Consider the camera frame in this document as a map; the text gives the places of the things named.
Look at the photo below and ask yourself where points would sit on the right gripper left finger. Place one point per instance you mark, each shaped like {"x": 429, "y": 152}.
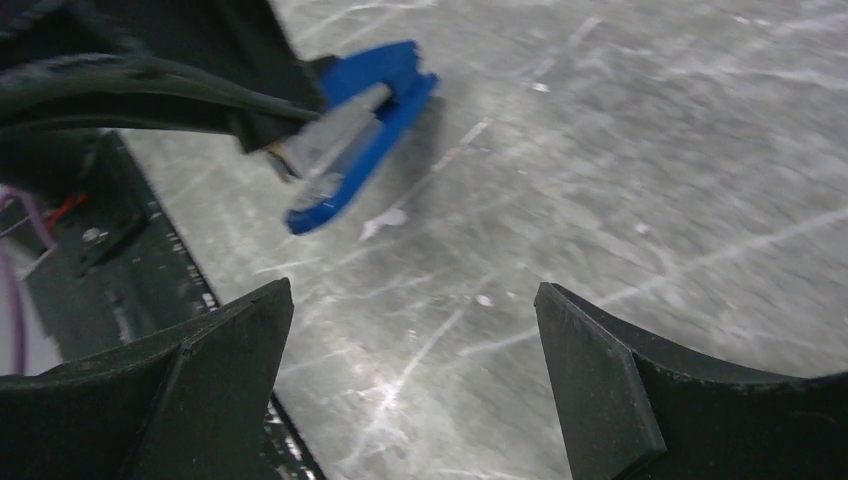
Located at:
{"x": 187, "y": 402}

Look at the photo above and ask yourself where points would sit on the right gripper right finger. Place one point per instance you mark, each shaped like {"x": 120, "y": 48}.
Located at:
{"x": 634, "y": 405}

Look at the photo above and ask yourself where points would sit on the blue stapler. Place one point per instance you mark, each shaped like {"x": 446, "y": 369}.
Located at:
{"x": 373, "y": 97}

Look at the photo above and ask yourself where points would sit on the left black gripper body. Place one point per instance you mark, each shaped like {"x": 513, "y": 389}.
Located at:
{"x": 223, "y": 67}

